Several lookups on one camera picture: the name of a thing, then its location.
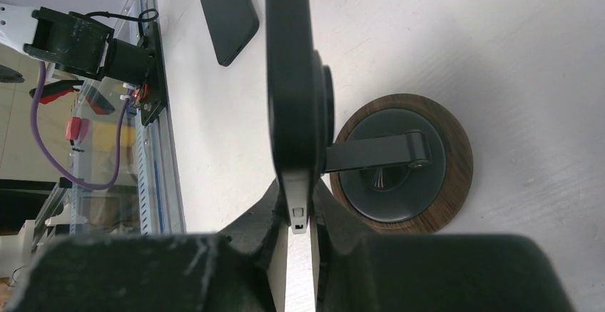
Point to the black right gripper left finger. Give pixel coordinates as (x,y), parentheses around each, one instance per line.
(240,268)

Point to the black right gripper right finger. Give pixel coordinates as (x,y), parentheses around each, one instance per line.
(359,269)

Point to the wooden base phone stand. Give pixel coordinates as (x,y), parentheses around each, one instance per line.
(401,163)

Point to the black phone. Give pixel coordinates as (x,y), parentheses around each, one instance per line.
(297,132)
(231,24)

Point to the red emergency button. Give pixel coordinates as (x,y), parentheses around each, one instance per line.
(77,130)

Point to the aluminium frame rail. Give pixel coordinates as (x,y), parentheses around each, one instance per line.
(159,192)

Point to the white slotted cable duct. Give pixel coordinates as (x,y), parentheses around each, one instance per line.
(147,209)

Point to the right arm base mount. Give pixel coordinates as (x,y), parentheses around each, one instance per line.
(151,97)

